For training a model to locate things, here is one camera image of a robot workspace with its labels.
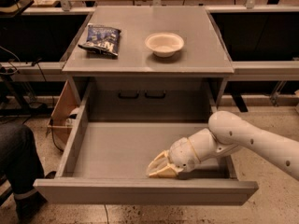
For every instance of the black leather shoe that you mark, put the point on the black leather shoe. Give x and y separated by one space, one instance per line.
28 200

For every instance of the open cardboard box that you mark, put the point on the open cardboard box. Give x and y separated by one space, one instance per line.
60 123

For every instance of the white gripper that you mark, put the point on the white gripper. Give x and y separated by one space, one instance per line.
183 156

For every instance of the grey drawer cabinet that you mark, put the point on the grey drawer cabinet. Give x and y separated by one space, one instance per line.
140 86

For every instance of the blue chip bag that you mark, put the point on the blue chip bag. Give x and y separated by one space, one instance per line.
103 40

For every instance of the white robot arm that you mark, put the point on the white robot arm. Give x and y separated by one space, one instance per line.
224 135

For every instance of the white paper bowl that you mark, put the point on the white paper bowl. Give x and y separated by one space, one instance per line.
164 45

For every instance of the person leg dark trousers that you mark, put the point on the person leg dark trousers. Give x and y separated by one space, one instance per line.
19 160

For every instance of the grey top drawer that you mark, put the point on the grey top drawer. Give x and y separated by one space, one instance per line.
106 162

